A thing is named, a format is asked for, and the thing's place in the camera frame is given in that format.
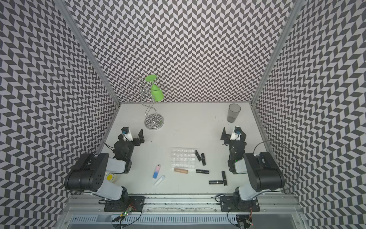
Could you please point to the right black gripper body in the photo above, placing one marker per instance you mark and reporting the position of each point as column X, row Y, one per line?
column 228, row 141

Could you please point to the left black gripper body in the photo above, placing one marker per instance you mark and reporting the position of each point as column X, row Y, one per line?
column 136, row 142

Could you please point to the black lipstick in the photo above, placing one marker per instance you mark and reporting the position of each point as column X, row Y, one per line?
column 198, row 156
column 216, row 182
column 200, row 171
column 203, row 159
column 224, row 178

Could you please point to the pink blue gradient lipstick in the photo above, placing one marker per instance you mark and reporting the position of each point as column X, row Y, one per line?
column 156, row 172

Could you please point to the clear acrylic lipstick organizer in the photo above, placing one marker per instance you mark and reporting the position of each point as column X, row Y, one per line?
column 183, row 158

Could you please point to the brown lipstick tube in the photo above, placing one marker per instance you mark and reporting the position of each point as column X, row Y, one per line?
column 183, row 171

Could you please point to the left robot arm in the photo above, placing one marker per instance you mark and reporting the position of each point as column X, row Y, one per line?
column 89, row 175

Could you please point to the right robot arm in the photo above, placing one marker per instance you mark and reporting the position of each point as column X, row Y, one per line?
column 264, row 175

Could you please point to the grey transparent tumbler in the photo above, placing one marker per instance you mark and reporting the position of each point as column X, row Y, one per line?
column 233, row 112

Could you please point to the yellow patterned plate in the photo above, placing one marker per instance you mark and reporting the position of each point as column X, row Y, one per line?
column 110, row 177

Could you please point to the clear white lip tube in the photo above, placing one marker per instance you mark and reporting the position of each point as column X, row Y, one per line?
column 159, row 181

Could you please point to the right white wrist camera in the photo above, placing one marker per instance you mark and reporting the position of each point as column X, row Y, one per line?
column 235, row 136

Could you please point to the chrome wire stand green leaves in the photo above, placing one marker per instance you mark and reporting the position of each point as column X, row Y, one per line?
column 151, row 93

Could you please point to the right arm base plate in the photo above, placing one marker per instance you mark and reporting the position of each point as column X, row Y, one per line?
column 230, row 203

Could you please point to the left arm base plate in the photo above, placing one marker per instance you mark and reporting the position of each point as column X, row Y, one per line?
column 136, row 202

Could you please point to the aluminium front rail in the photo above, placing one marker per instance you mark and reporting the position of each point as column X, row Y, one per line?
column 190, row 204

